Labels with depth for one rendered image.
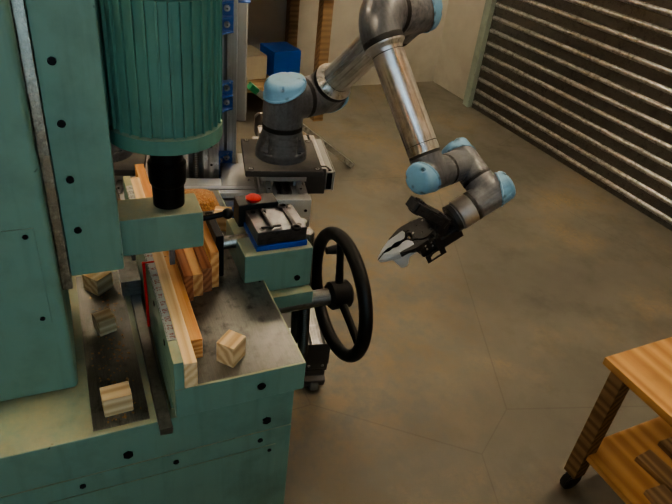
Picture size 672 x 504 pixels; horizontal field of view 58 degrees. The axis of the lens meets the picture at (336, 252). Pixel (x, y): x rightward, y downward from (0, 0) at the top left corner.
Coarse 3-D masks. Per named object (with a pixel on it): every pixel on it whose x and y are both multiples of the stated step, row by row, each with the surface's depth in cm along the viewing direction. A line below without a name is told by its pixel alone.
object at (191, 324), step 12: (144, 168) 140; (144, 180) 135; (144, 192) 131; (168, 264) 110; (180, 276) 108; (180, 288) 105; (180, 300) 102; (192, 312) 100; (192, 324) 98; (192, 336) 95
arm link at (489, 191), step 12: (480, 180) 144; (492, 180) 144; (504, 180) 143; (468, 192) 145; (480, 192) 143; (492, 192) 143; (504, 192) 143; (480, 204) 143; (492, 204) 144; (480, 216) 144
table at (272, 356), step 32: (224, 256) 121; (224, 288) 113; (256, 288) 114; (288, 288) 120; (224, 320) 105; (256, 320) 106; (160, 352) 105; (256, 352) 100; (288, 352) 100; (224, 384) 94; (256, 384) 97; (288, 384) 100
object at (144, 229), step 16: (128, 208) 100; (144, 208) 101; (192, 208) 102; (128, 224) 98; (144, 224) 99; (160, 224) 100; (176, 224) 101; (192, 224) 102; (128, 240) 99; (144, 240) 100; (160, 240) 102; (176, 240) 103; (192, 240) 104
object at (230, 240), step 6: (210, 222) 113; (216, 222) 113; (210, 228) 113; (216, 228) 112; (216, 234) 110; (222, 234) 110; (240, 234) 117; (246, 234) 117; (216, 240) 110; (222, 240) 110; (228, 240) 115; (234, 240) 116; (222, 246) 111; (228, 246) 116; (234, 246) 116; (222, 252) 112; (222, 258) 113; (222, 264) 113; (222, 270) 114
